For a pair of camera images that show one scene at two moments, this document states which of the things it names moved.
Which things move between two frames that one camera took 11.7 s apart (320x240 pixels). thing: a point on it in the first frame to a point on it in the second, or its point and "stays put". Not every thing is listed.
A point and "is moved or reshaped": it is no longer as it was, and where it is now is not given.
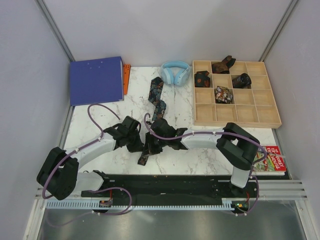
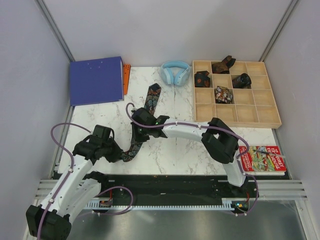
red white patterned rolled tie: x=223 y=95 stays put
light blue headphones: x=175 y=72 stays put
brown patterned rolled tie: x=223 y=67 stays put
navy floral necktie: x=158 y=112 is moved or reshaped
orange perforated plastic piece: x=126 y=71 stays put
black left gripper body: x=132 y=136 to x=111 y=152
